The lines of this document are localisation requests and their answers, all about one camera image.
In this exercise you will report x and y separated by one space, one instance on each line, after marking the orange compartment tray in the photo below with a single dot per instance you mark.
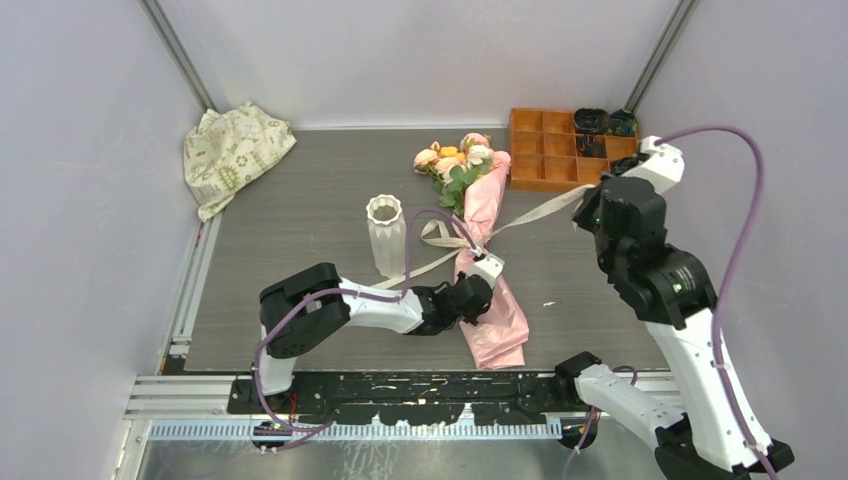
544 153

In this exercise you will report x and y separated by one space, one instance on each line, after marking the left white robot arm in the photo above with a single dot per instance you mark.
300 312

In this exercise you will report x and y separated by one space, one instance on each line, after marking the dark rolled sock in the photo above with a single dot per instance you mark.
591 121

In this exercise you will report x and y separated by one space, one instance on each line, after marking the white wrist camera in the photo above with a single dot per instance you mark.
661 164
488 267

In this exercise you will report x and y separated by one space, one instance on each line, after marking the green blue rolled sock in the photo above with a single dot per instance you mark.
623 123

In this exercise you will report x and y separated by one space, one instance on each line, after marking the cream patterned cloth bag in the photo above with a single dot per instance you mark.
227 151

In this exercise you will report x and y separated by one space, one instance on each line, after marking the pink flower bouquet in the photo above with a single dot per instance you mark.
470 179

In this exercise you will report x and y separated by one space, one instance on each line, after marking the left corner frame post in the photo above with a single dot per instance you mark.
178 52

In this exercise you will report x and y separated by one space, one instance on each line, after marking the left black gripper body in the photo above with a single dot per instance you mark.
471 317

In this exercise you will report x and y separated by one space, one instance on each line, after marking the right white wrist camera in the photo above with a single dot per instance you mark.
661 164

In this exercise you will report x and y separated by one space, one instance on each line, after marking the white ribbed vase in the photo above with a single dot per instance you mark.
387 228

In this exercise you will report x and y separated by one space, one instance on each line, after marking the dark sock in tray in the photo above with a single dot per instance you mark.
591 146

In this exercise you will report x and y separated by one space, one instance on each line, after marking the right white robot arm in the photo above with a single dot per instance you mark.
671 292

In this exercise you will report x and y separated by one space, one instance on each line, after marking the right corner frame post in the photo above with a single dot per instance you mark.
672 31

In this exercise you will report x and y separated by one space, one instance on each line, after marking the corner frame post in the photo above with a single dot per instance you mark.
672 31
178 52

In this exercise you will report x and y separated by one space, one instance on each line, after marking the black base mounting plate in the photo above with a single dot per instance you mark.
423 398

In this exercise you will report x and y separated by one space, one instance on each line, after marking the cream printed ribbon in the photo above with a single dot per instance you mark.
436 233

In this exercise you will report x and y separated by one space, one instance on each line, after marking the aluminium front rail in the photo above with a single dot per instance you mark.
231 407

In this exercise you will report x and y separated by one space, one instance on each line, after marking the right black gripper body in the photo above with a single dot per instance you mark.
587 214

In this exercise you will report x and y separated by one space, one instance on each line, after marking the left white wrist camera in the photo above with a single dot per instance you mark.
488 267

